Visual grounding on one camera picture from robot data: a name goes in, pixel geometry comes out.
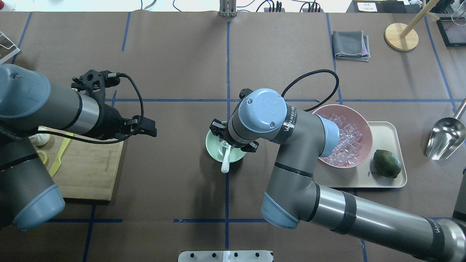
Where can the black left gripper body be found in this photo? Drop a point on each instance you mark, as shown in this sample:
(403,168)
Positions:
(110,119)

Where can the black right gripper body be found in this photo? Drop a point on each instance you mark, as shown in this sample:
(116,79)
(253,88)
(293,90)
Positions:
(217,128)

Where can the white plastic spoon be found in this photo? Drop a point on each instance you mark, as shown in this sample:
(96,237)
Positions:
(226,153)

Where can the steel ice scoop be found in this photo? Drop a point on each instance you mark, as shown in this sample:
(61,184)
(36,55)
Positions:
(446,136)

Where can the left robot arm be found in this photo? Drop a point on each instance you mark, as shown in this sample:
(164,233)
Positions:
(29,197)

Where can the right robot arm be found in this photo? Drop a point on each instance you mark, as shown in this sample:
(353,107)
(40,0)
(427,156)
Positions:
(292,195)

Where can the mint green bowl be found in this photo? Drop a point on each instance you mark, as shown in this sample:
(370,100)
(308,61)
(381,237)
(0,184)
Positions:
(217,149)

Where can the clear ice cubes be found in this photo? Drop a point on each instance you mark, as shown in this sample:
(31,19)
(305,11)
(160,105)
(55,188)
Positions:
(346,152)

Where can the pink bowl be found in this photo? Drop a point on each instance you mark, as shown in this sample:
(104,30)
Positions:
(353,117)

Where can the yellow plastic knife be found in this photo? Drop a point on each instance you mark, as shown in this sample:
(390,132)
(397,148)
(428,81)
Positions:
(57,161)

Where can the wooden cutting board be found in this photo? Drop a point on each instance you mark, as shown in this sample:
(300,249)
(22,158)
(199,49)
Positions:
(88,170)

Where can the upper lemon slice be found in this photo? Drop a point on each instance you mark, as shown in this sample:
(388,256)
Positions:
(43,156)

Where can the folded grey cloth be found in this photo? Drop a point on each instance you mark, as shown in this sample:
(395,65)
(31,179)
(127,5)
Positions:
(351,45)

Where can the beige plastic tray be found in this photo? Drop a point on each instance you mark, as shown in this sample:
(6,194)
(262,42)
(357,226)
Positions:
(365,175)

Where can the green lime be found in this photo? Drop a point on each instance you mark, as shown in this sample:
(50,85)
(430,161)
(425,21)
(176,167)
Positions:
(386,163)

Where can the wooden mug tree stand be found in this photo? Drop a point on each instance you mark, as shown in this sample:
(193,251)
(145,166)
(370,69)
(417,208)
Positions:
(403,37)

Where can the mirror tray glass rack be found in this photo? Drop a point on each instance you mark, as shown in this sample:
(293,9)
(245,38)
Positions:
(453,32)

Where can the aluminium frame post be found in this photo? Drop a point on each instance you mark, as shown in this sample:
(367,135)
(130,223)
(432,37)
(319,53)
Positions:
(228,8)

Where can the white wire cup rack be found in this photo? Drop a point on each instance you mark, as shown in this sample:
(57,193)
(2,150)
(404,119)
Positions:
(8,49)

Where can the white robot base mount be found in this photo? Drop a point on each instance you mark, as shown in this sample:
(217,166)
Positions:
(227,256)

